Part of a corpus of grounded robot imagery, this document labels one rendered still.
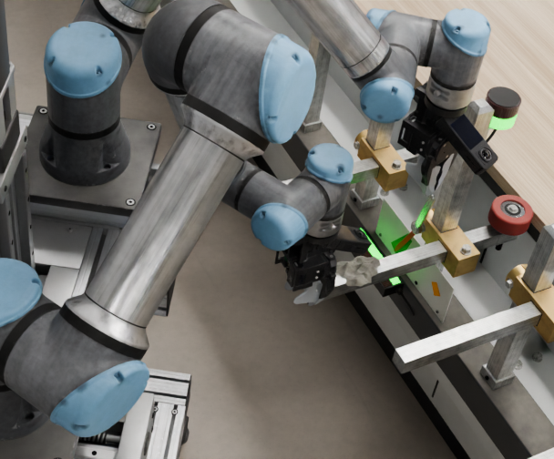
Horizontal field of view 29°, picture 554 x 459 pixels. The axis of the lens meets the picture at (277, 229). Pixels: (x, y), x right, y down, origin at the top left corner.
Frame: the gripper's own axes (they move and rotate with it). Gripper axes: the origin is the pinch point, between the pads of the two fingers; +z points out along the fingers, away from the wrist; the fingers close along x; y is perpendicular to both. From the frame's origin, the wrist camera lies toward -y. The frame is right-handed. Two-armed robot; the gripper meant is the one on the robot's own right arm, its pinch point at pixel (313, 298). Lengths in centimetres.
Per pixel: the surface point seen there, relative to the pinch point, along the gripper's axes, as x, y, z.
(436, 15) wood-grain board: -59, -63, -7
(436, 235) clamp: -2.6, -27.1, -3.7
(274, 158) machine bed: -99, -50, 67
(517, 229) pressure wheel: 3.8, -40.5, -6.5
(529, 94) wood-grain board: -28, -66, -7
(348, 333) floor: -43, -46, 83
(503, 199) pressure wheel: -2.6, -41.3, -8.1
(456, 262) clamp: 4.7, -27.1, -3.6
